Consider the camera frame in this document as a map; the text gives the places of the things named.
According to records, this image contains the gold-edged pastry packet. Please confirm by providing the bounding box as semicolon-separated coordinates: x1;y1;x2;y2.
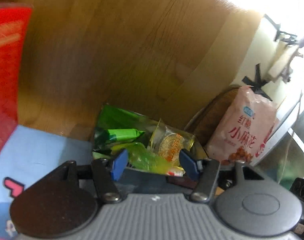
149;126;195;167

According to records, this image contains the pink snack bag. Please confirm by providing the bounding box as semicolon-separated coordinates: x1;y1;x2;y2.
205;85;280;167

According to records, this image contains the small light green snack packet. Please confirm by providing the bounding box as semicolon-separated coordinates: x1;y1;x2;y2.
106;128;147;142

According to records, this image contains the white wall power strip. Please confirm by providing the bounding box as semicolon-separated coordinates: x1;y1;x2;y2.
267;39;304;83

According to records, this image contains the black printed box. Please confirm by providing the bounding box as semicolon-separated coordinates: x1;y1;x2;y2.
92;102;210;192

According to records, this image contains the transparent green snack packet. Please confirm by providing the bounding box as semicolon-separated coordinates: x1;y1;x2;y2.
111;142;180;175

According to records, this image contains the black tape cross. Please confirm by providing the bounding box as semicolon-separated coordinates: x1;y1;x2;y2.
242;64;274;102

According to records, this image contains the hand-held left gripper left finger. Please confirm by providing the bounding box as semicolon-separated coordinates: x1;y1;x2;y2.
33;149;129;204

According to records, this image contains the red gift box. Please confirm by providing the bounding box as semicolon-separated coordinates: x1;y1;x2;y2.
0;2;34;166

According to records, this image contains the dark green foil packet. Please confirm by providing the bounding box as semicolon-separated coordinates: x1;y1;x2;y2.
93;104;152;155

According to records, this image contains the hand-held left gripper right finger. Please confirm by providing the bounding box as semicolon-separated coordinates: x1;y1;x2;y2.
179;149;265;203

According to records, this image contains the wooden headboard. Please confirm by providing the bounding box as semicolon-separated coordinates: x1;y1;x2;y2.
0;0;265;143

